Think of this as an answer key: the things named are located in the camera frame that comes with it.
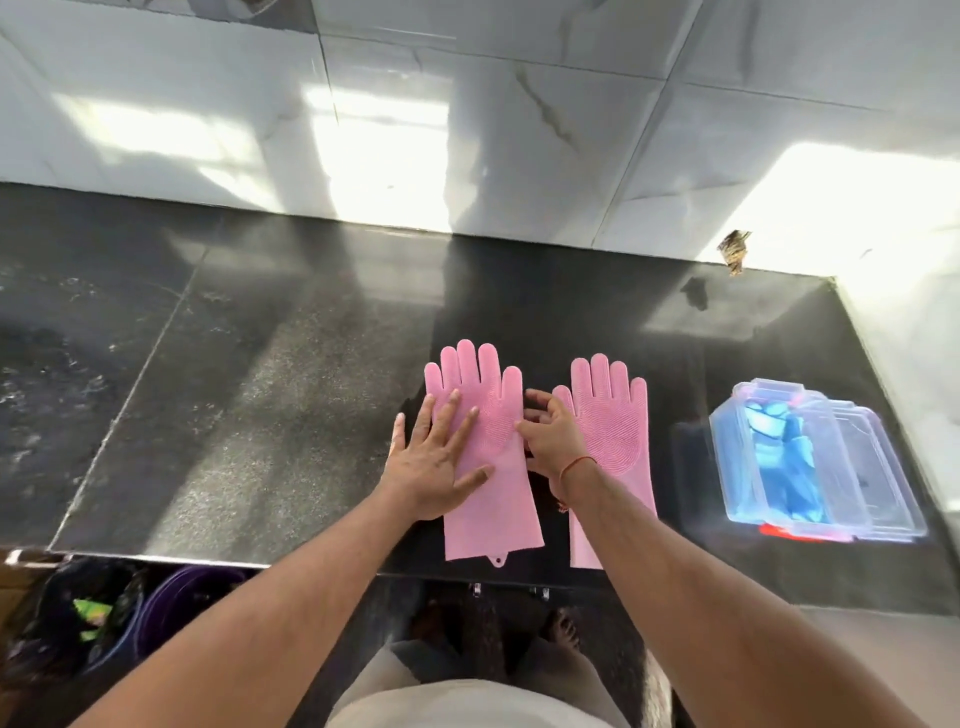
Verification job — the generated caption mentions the brown wall stub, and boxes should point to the brown wall stub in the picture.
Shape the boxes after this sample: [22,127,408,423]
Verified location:
[716,229,754,277]

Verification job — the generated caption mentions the person's right foot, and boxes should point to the person's right foot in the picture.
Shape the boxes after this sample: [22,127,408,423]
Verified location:
[539,608,583,652]

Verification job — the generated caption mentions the black lined bin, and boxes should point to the black lined bin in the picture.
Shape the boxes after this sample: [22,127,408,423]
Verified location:
[3,558,148,676]

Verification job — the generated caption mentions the clear plastic lid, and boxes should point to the clear plastic lid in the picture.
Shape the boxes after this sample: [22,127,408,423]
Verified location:
[806,389,929,545]

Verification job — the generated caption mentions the purple bucket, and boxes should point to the purple bucket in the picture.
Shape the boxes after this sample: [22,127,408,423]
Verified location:
[133,564,260,661]

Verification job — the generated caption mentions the person's left foot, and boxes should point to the person's left foot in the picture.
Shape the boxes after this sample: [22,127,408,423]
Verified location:
[408,603,451,646]

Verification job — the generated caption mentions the person's left forearm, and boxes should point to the person's left forearm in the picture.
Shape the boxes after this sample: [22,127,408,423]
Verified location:
[71,483,421,728]

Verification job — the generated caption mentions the person's left hand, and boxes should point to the person's left hand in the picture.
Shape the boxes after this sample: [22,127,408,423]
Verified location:
[377,389,496,523]

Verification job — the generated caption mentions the pink rubber glove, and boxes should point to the pink rubber glove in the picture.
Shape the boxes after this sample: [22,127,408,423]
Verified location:
[423,338,547,569]
[552,353,660,571]

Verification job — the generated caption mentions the white shirt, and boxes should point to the white shirt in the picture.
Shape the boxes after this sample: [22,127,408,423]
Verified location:
[326,678,631,728]

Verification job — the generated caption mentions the clear plastic box red latches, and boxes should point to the clear plastic box red latches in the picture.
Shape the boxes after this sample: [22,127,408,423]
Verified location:
[708,378,875,543]

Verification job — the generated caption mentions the grey trousers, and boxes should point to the grey trousers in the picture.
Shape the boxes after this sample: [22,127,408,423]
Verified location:
[329,633,631,721]

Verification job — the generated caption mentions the red thread bracelet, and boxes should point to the red thread bracelet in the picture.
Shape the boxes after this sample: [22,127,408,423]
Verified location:
[556,455,599,514]

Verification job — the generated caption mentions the person's right hand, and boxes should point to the person's right hand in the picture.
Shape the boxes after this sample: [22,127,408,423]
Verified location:
[515,388,599,511]

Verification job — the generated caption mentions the person's foot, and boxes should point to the person's foot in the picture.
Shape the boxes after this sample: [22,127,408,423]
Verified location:
[408,603,451,646]
[539,608,583,652]

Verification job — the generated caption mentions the person's right forearm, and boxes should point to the person's right forearm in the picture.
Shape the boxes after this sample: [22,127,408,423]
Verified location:
[558,457,928,728]

